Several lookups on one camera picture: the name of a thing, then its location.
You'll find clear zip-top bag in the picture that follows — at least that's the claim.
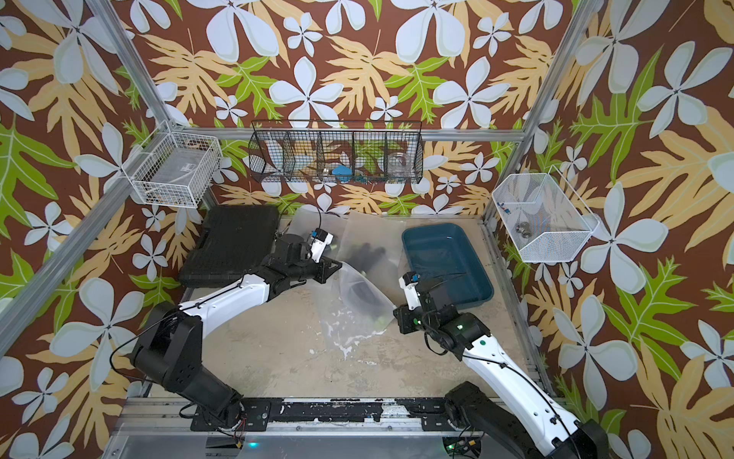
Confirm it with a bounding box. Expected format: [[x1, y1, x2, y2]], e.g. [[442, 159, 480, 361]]
[[338, 213, 406, 293], [285, 206, 347, 259], [310, 263, 395, 351]]

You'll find black tool case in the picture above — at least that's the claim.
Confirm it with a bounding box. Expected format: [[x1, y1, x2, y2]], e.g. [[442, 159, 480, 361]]
[[178, 205, 280, 289]]

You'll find stack of clear bags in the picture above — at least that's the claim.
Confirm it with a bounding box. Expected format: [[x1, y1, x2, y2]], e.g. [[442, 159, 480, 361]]
[[317, 300, 393, 359]]

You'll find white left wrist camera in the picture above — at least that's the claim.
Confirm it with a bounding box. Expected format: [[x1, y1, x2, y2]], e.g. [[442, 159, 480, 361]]
[[310, 228, 334, 263]]

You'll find black wire basket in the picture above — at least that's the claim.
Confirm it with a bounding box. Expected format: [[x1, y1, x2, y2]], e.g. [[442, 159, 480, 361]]
[[246, 120, 425, 184]]

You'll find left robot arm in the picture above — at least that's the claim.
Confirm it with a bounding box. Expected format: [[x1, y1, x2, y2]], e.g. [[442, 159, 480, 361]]
[[129, 228, 342, 430]]

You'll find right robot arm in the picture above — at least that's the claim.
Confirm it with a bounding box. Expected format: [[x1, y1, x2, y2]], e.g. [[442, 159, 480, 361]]
[[393, 272, 610, 458]]

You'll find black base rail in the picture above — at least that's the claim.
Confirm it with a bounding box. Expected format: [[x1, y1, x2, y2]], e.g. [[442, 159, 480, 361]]
[[188, 397, 468, 434]]

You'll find white mesh basket right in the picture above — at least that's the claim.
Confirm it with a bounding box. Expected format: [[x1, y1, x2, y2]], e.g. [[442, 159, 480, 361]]
[[491, 166, 600, 264]]

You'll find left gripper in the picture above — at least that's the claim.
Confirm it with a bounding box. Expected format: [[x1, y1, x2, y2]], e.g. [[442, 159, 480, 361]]
[[287, 253, 343, 284]]

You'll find white wire basket left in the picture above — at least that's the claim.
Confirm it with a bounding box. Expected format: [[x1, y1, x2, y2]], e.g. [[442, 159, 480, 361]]
[[125, 122, 223, 208]]

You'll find teal plastic bin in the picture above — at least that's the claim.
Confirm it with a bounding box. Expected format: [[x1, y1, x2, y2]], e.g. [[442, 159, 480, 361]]
[[401, 223, 494, 310]]

